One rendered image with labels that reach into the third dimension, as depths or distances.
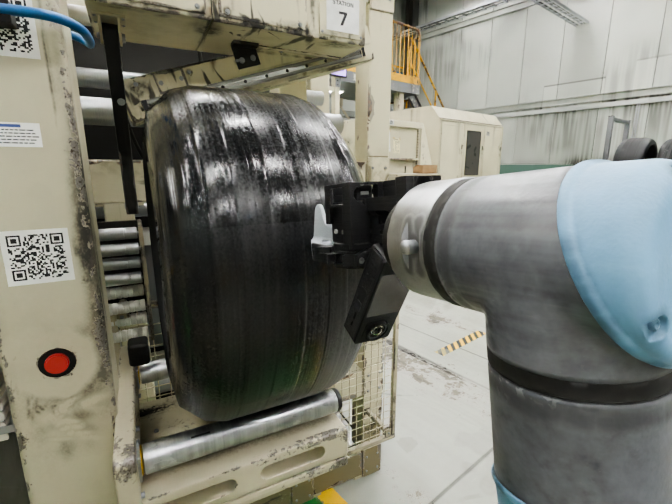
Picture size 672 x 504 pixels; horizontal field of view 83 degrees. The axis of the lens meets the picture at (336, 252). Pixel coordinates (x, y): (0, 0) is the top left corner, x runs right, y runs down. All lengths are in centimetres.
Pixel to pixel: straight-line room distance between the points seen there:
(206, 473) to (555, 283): 63
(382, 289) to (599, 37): 1195
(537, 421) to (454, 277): 8
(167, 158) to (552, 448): 47
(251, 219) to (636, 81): 1146
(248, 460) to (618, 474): 58
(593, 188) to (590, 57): 1197
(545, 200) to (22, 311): 64
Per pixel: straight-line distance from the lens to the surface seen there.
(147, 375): 95
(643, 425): 24
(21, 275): 67
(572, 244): 19
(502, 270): 21
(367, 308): 36
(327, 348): 56
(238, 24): 98
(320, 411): 76
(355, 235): 35
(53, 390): 73
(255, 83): 109
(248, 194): 48
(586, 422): 23
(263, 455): 74
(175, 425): 95
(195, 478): 73
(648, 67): 1175
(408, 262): 27
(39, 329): 69
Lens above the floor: 134
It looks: 13 degrees down
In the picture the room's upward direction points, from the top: straight up
